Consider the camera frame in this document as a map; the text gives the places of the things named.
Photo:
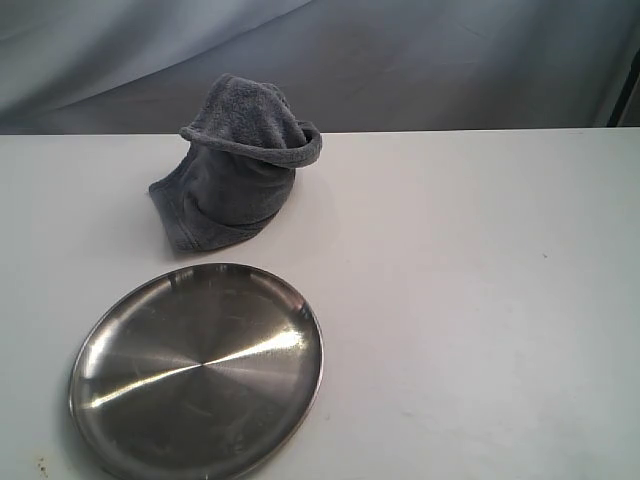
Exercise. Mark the grey blue fleece towel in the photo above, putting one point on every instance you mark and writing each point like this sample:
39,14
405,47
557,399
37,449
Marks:
245,147

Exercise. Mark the round stainless steel plate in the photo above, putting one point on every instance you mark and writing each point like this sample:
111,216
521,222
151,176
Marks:
204,372

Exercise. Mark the grey backdrop cloth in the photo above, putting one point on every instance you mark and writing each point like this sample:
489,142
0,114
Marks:
91,67

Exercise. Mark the dark vertical stand pole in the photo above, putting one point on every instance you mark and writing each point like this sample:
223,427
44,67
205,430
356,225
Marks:
624,96

